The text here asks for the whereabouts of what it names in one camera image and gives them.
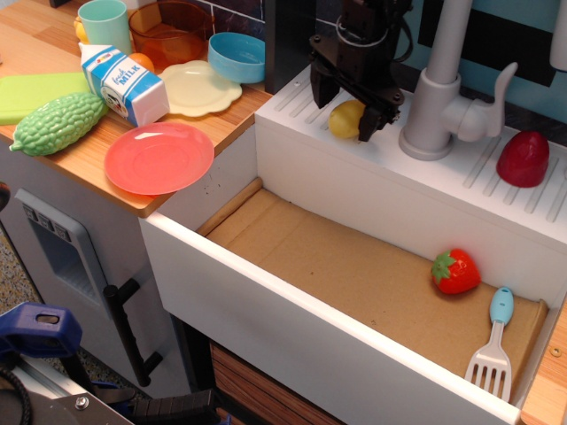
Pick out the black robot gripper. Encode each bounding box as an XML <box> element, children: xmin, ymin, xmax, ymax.
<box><xmin>309</xmin><ymin>1</ymin><xmax>406</xmax><ymax>142</ymax></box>

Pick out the yellow toy potato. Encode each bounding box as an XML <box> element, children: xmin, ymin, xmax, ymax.
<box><xmin>328</xmin><ymin>99</ymin><xmax>365</xmax><ymax>139</ymax></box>

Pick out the pale yellow scalloped plate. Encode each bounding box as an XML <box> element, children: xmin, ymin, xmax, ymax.
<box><xmin>159</xmin><ymin>60</ymin><xmax>243</xmax><ymax>118</ymax></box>

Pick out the pink plastic plate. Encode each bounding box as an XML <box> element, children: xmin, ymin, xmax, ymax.
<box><xmin>105</xmin><ymin>122</ymin><xmax>214</xmax><ymax>196</ymax></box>

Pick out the grey toy faucet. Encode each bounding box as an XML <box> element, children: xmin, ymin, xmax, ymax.
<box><xmin>399</xmin><ymin>1</ymin><xmax>518</xmax><ymax>161</ymax></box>

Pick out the blue plastic bowl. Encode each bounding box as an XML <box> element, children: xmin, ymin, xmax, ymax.
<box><xmin>207</xmin><ymin>32</ymin><xmax>266</xmax><ymax>84</ymax></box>

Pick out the white toy sink basin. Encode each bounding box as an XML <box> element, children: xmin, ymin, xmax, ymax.
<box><xmin>141</xmin><ymin>72</ymin><xmax>566</xmax><ymax>424</ymax></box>

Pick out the dark red toy pepper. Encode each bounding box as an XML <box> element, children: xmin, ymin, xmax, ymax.
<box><xmin>496</xmin><ymin>131</ymin><xmax>550</xmax><ymax>188</ymax></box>

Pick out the brown cardboard liner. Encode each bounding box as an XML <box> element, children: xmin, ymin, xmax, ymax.
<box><xmin>196</xmin><ymin>177</ymin><xmax>549</xmax><ymax>402</ymax></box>

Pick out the orange transparent bowl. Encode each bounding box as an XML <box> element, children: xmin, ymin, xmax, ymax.
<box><xmin>128</xmin><ymin>1</ymin><xmax>214</xmax><ymax>70</ymax></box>

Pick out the red toy strawberry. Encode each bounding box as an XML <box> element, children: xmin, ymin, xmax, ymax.
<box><xmin>431</xmin><ymin>248</ymin><xmax>482</xmax><ymax>295</ymax></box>

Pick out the orange toy fruit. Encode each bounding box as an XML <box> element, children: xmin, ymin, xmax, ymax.
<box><xmin>128</xmin><ymin>52</ymin><xmax>155</xmax><ymax>73</ymax></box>

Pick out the blue white milk carton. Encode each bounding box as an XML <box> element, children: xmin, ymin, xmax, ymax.
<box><xmin>81</xmin><ymin>44</ymin><xmax>170</xmax><ymax>127</ymax></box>

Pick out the mint green plastic cup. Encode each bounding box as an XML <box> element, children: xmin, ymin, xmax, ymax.
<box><xmin>78</xmin><ymin>0</ymin><xmax>132</xmax><ymax>55</ymax></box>

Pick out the yellow toy banana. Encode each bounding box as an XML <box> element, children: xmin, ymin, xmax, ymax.
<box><xmin>74</xmin><ymin>17</ymin><xmax>89</xmax><ymax>44</ymax></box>

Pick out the green toy bitter gourd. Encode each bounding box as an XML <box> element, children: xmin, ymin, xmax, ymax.
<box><xmin>9</xmin><ymin>92</ymin><xmax>108</xmax><ymax>157</ymax></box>

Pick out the white blue toy spatula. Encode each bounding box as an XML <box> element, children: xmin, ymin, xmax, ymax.
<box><xmin>465</xmin><ymin>287</ymin><xmax>515</xmax><ymax>402</ymax></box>

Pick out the grey dishwasher panel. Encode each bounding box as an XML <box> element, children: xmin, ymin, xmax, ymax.
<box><xmin>16</xmin><ymin>189</ymin><xmax>110</xmax><ymax>319</ymax></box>

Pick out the lime green cutting board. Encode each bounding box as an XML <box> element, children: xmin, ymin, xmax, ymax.
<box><xmin>1</xmin><ymin>72</ymin><xmax>89</xmax><ymax>126</ymax></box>

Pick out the blue clamp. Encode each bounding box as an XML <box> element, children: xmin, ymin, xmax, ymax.
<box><xmin>1</xmin><ymin>302</ymin><xmax>82</xmax><ymax>361</ymax></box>

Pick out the black vertical post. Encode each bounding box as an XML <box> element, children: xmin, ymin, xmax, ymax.
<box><xmin>265</xmin><ymin>0</ymin><xmax>316</xmax><ymax>94</ymax></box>

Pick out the black cabinet door handle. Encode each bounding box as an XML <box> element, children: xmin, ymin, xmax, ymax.
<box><xmin>103</xmin><ymin>278</ymin><xmax>163</xmax><ymax>387</ymax></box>

